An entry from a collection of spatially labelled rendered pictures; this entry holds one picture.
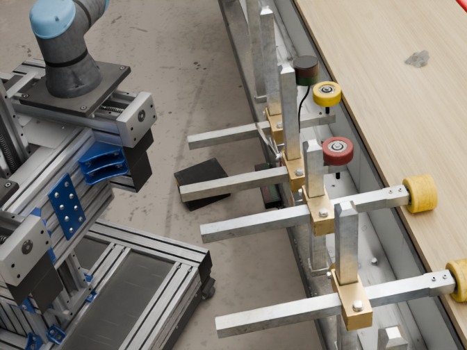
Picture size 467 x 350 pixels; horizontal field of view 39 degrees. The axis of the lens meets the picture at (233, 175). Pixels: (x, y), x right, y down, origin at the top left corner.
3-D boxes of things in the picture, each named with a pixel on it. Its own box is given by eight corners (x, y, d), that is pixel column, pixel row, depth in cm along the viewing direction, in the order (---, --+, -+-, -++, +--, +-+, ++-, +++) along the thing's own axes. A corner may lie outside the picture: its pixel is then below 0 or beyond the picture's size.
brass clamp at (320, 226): (312, 237, 143) (310, 221, 139) (297, 196, 153) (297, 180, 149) (339, 232, 143) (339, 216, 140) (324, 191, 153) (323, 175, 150)
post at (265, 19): (274, 153, 201) (259, 12, 169) (271, 146, 203) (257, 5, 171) (285, 151, 201) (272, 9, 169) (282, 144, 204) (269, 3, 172)
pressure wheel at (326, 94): (333, 130, 188) (333, 98, 181) (308, 123, 192) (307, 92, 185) (346, 115, 193) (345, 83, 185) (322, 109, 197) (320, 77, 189)
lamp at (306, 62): (300, 142, 165) (295, 70, 151) (295, 129, 170) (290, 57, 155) (322, 137, 166) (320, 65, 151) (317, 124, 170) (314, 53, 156)
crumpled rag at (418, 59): (418, 70, 188) (418, 63, 186) (399, 62, 192) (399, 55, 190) (438, 57, 191) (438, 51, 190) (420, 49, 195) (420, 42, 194)
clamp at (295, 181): (292, 193, 168) (290, 179, 165) (281, 160, 178) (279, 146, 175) (313, 189, 168) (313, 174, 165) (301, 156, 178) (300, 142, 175)
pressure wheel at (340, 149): (326, 190, 171) (326, 157, 163) (319, 171, 177) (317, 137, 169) (356, 185, 171) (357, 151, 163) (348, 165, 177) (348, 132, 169)
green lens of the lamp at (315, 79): (297, 88, 154) (297, 80, 153) (291, 74, 159) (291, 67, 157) (322, 83, 154) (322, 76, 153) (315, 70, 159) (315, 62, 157)
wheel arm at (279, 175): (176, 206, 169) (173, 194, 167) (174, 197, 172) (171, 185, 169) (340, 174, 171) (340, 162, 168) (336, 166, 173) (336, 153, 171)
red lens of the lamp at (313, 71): (296, 79, 153) (296, 71, 151) (290, 65, 157) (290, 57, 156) (322, 74, 153) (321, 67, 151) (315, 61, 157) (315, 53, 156)
